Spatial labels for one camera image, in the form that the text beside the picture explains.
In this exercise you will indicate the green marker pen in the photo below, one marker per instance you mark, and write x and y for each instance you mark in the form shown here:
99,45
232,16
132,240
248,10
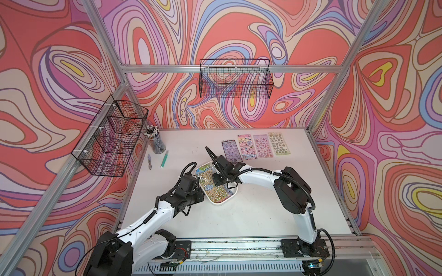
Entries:
165,158

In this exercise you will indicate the green beige sticker sheet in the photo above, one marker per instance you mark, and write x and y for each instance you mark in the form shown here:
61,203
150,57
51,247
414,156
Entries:
278,144

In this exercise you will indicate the purple pink sticker sheet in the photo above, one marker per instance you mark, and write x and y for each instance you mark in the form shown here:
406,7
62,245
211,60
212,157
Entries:
263,147

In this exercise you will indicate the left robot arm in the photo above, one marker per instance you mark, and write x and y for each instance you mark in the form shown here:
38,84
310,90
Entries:
148,220

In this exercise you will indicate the black wire basket wall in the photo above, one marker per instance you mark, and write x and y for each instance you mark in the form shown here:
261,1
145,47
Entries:
235,78
115,132

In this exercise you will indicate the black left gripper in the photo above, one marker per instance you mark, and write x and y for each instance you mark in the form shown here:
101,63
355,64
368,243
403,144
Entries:
200,195

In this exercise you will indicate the pink cat sticker sheet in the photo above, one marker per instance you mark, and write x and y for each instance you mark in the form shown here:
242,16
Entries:
247,148

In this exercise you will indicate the black wire basket left wall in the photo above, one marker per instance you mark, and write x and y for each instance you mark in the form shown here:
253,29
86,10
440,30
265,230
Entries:
115,132

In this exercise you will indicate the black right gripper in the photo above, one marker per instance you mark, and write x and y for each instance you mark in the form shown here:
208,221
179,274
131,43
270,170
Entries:
217,181

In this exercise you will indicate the dark bonbon drop sticker sheet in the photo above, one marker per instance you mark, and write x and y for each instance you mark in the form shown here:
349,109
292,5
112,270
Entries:
231,151

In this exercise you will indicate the white plastic storage box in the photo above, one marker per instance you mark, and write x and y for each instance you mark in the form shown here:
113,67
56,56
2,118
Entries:
217,196

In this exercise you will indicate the black wire basket back wall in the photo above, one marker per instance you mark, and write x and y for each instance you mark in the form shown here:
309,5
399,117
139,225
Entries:
235,78

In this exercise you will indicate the blue grey pen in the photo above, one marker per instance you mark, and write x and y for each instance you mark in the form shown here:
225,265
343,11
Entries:
150,166

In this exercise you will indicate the mesh pen cup with pens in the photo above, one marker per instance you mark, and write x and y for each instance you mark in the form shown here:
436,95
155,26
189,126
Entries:
152,133

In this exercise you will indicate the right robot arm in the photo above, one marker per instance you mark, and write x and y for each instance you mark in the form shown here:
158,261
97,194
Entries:
294,195

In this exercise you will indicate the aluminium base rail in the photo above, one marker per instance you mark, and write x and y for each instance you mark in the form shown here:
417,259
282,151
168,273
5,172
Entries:
161,256

